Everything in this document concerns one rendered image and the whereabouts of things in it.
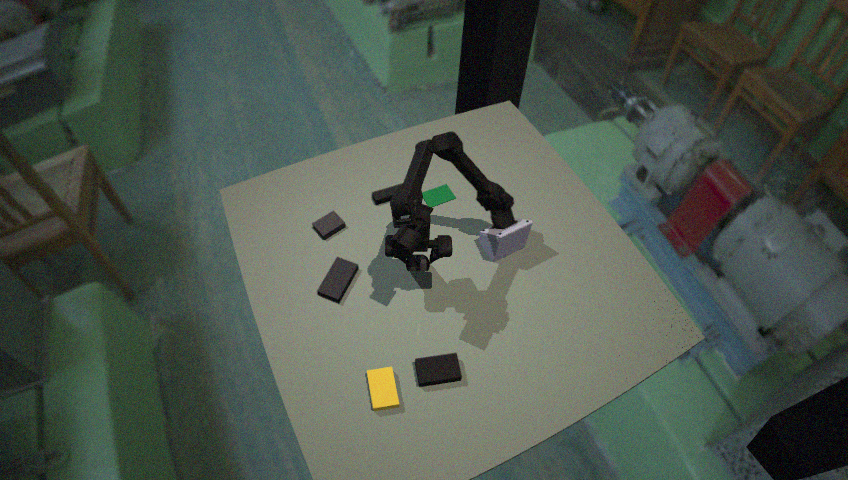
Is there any yellow rectangular block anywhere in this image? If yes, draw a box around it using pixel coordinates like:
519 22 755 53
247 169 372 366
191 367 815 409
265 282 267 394
367 366 399 412

